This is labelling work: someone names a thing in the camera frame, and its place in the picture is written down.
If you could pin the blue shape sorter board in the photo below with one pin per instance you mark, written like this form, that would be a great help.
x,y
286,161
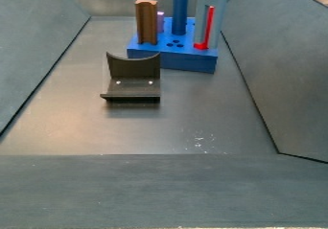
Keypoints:
x,y
179,54

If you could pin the red hexagonal peg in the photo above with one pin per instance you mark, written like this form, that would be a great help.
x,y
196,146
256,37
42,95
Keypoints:
x,y
203,28

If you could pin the brown notched block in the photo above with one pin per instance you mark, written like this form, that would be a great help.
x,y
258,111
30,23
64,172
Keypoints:
x,y
147,18

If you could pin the dark blue cylinder peg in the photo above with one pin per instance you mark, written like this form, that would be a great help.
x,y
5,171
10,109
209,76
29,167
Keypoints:
x,y
180,17

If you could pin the black curved holder bracket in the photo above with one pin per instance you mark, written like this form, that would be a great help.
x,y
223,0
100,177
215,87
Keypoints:
x,y
134,78

